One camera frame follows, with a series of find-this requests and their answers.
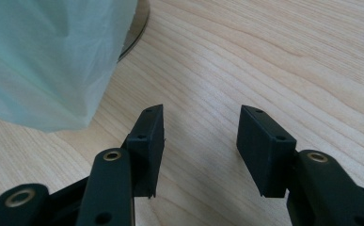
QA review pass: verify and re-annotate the clear plastic bin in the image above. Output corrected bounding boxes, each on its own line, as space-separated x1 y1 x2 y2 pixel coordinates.
117 0 151 63

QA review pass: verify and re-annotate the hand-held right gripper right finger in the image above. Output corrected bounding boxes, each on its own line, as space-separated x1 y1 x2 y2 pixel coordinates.
235 105 298 199

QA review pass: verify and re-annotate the green plastic bag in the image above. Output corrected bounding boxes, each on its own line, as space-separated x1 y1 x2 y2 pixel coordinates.
0 0 139 133

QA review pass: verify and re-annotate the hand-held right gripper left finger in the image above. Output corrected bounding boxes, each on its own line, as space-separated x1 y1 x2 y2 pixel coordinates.
124 104 166 200

